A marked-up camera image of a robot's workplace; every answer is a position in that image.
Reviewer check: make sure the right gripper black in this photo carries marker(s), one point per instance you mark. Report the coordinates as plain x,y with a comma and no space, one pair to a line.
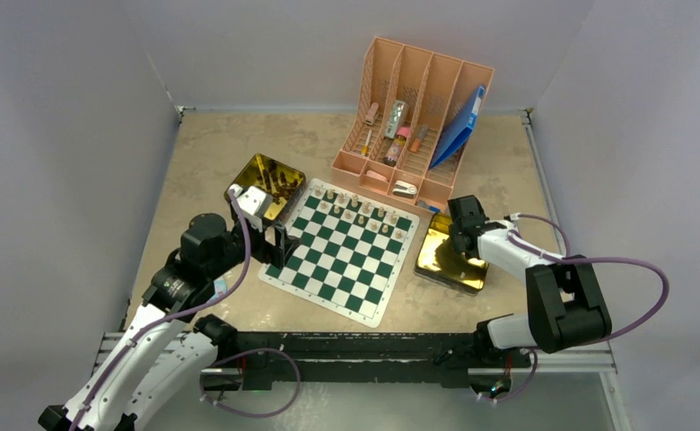
454,231

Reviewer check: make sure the pink capped bottle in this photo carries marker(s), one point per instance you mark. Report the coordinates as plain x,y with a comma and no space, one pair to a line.
396,147

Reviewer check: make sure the white blue round disc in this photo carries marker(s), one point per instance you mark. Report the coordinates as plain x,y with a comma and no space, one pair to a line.
220,287

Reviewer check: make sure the blue grey stamp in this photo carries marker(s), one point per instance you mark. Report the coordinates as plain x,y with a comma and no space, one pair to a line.
427,206

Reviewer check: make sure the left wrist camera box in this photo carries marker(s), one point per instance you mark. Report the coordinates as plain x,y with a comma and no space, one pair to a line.
253,203

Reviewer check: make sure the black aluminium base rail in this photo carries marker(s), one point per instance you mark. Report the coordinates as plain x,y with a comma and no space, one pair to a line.
448,359

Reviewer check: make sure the white stapler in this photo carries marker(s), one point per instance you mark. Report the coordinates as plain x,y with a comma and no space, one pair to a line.
404,189

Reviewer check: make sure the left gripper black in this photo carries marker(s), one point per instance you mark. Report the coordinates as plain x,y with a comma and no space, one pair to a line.
277,251

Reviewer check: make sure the gold tin with dark pieces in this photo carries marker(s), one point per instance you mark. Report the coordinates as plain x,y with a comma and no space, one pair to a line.
284,183

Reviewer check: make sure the blue folder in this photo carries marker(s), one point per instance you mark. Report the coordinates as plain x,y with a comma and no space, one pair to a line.
459,130

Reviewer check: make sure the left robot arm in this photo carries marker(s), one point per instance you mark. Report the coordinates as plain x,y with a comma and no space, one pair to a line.
167,342

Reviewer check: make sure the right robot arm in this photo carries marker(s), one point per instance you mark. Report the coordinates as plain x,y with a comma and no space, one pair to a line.
565,306

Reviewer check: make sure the gold tin with white pieces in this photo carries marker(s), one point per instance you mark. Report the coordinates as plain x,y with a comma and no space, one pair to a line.
437,261

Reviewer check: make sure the pink desk organizer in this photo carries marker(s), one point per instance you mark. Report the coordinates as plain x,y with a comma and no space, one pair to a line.
435,86

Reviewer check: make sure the green white chess board mat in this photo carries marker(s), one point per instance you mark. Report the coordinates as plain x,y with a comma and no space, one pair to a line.
340,265

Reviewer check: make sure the grey box in organizer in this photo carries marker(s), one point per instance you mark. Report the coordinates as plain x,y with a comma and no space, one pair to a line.
396,118

